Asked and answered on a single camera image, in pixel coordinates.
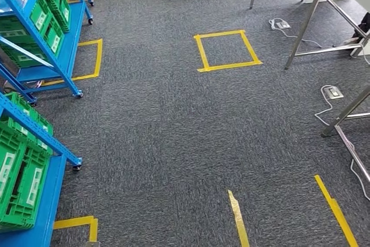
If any green plastic crate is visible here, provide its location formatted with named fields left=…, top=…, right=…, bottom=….
left=40, top=0, right=72, bottom=34
left=6, top=147, right=52, bottom=234
left=0, top=15, right=38, bottom=45
left=0, top=43, right=50, bottom=69
left=0, top=120, right=28, bottom=217
left=29, top=0, right=65, bottom=58
left=5, top=91, right=54, bottom=156

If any white socket cable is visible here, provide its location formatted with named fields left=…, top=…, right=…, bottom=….
left=268, top=18, right=324, bottom=49
left=314, top=84, right=336, bottom=127

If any white power cable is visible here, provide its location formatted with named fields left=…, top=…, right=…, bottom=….
left=349, top=141, right=370, bottom=202

